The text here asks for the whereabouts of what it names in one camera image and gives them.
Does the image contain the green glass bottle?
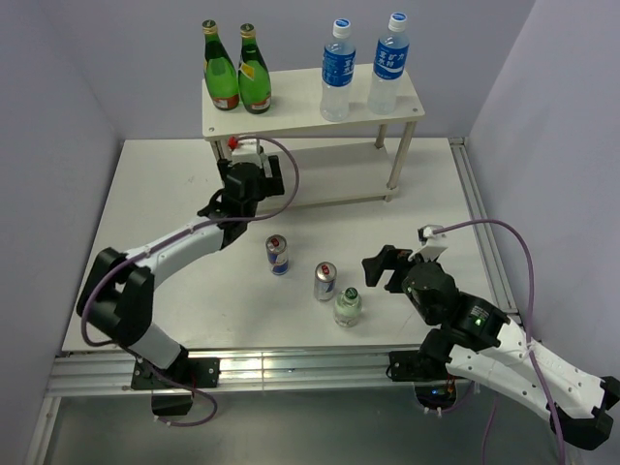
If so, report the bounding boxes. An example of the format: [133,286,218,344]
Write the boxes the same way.
[202,19,239,110]
[238,23,271,114]

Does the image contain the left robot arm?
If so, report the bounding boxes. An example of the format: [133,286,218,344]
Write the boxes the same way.
[76,155,285,387]

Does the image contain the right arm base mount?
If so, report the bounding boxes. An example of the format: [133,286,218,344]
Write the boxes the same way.
[386,350,476,418]

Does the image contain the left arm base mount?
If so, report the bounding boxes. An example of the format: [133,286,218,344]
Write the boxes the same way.
[130,357,220,427]

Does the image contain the aluminium rail frame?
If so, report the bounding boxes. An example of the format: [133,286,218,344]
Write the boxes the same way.
[25,138,518,464]

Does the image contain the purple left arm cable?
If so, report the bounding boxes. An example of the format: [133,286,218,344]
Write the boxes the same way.
[79,136,300,427]

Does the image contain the clear chang bottle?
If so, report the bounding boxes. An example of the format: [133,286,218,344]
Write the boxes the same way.
[333,287,362,327]

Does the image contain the green glass bottle left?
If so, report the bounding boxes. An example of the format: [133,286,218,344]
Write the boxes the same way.
[202,19,239,110]

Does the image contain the red bull can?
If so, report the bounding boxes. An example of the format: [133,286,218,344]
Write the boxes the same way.
[314,262,337,301]
[265,234,289,275]

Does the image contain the large pocari sweat bottle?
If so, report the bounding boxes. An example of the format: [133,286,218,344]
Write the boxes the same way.
[367,12,410,115]

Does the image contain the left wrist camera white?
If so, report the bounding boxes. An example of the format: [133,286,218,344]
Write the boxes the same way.
[228,137,266,168]

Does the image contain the small pocari sweat bottle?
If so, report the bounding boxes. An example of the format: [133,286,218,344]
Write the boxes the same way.
[320,18,357,122]

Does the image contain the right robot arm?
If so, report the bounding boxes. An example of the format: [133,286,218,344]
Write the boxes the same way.
[362,245,619,450]

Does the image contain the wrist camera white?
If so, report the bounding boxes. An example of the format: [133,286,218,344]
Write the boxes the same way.
[408,225,448,263]
[228,137,266,168]

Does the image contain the red bull can front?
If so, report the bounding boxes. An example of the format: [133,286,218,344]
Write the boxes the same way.
[314,262,337,301]

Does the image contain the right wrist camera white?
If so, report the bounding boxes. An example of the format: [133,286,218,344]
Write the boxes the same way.
[408,225,448,263]

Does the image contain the green glass bottle right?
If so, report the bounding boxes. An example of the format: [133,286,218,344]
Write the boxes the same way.
[238,23,271,114]

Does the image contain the red bull can rear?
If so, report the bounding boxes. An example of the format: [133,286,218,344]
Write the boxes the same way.
[265,234,289,275]

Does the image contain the white two-tier shelf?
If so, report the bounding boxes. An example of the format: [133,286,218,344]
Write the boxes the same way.
[202,64,425,207]

